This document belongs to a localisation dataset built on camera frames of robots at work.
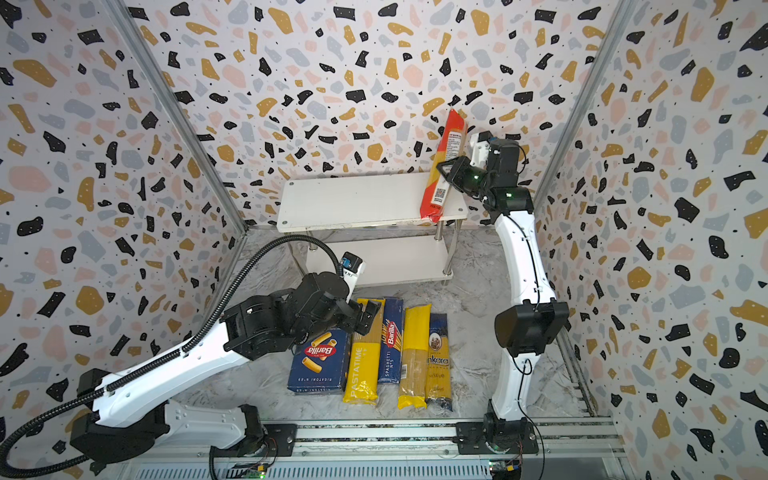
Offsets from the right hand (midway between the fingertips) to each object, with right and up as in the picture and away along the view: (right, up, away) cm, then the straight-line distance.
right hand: (440, 165), depth 75 cm
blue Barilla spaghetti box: (-13, -48, +12) cm, 51 cm away
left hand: (-17, -32, -11) cm, 38 cm away
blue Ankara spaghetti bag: (0, -58, +5) cm, 58 cm away
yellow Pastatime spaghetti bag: (-20, -57, +3) cm, 60 cm away
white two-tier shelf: (-17, -13, +2) cm, 21 cm away
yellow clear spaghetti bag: (-6, -52, +10) cm, 53 cm away
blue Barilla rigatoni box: (-32, -52, +4) cm, 61 cm away
